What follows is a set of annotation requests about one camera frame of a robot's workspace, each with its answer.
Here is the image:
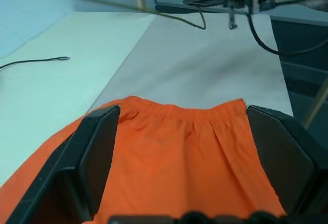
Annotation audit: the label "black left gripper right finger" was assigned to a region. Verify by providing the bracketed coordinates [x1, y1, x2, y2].
[245, 105, 328, 217]

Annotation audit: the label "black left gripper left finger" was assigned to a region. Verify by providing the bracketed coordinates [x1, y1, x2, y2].
[4, 105, 121, 224]

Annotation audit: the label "brass wire hanger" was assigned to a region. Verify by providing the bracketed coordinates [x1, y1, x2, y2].
[50, 0, 207, 31]

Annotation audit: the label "orange shorts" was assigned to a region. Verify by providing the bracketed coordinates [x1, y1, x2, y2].
[0, 95, 288, 224]

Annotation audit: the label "slanted brass rod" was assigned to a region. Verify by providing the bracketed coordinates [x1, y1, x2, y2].
[303, 76, 328, 130]

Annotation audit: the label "dark grey cabinet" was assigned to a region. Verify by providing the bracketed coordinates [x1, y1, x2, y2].
[269, 2, 328, 142]

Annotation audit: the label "black dangling strap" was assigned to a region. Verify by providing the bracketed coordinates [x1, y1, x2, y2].
[227, 5, 238, 30]

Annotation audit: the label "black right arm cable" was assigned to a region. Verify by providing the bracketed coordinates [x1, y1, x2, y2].
[245, 0, 328, 56]

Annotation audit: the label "thin black cable with loop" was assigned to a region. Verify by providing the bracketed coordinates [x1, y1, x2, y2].
[0, 56, 71, 71]

